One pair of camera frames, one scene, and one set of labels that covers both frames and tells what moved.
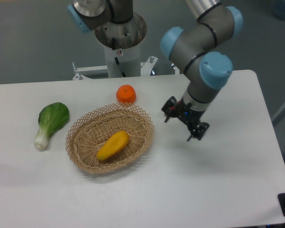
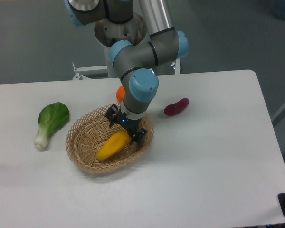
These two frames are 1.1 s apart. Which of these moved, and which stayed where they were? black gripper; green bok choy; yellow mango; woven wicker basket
Moved: black gripper
Stayed: green bok choy; yellow mango; woven wicker basket
